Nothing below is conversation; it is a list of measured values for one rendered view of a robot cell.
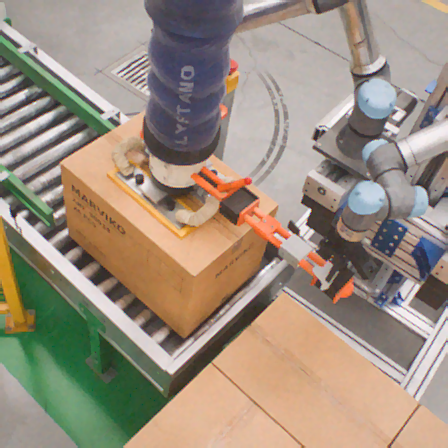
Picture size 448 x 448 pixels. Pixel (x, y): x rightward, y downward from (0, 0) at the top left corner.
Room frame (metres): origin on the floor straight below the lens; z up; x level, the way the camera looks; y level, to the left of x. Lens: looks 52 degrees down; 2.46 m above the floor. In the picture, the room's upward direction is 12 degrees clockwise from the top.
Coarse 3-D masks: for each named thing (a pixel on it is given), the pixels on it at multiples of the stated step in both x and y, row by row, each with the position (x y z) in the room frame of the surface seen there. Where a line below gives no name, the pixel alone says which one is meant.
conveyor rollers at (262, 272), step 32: (0, 64) 2.16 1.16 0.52; (0, 96) 1.95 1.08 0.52; (32, 96) 1.99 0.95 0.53; (0, 128) 1.75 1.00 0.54; (32, 128) 1.79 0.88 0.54; (64, 128) 1.82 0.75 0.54; (0, 160) 1.57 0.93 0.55; (32, 160) 1.61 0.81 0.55; (0, 192) 1.44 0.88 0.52; (64, 256) 1.19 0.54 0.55
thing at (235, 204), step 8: (232, 192) 1.18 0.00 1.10; (240, 192) 1.19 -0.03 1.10; (248, 192) 1.20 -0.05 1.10; (224, 200) 1.15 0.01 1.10; (232, 200) 1.16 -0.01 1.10; (240, 200) 1.16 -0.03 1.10; (248, 200) 1.17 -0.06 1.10; (256, 200) 1.17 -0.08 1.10; (224, 208) 1.13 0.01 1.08; (232, 208) 1.12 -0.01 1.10; (240, 208) 1.13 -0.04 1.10; (248, 208) 1.13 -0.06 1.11; (224, 216) 1.12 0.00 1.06; (232, 216) 1.12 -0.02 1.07; (240, 216) 1.10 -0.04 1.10; (240, 224) 1.11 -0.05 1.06
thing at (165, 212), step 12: (120, 180) 1.25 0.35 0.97; (132, 180) 1.25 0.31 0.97; (144, 180) 1.26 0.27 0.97; (132, 192) 1.21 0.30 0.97; (144, 204) 1.17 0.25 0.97; (168, 204) 1.17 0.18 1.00; (180, 204) 1.20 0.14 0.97; (156, 216) 1.14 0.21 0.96; (168, 216) 1.14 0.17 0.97; (168, 228) 1.11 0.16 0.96; (180, 228) 1.11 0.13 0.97; (192, 228) 1.12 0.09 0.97
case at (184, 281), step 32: (128, 128) 1.50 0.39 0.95; (64, 160) 1.30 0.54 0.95; (96, 160) 1.32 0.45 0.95; (64, 192) 1.28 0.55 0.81; (96, 192) 1.20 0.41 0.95; (256, 192) 1.33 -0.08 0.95; (96, 224) 1.20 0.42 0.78; (128, 224) 1.12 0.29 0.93; (160, 224) 1.13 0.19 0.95; (224, 224) 1.18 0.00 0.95; (96, 256) 1.20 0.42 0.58; (128, 256) 1.11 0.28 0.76; (160, 256) 1.04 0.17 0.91; (192, 256) 1.03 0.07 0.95; (224, 256) 1.08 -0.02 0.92; (256, 256) 1.26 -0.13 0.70; (128, 288) 1.11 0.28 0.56; (160, 288) 1.03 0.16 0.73; (192, 288) 0.97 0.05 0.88; (224, 288) 1.12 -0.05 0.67; (192, 320) 0.99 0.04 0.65
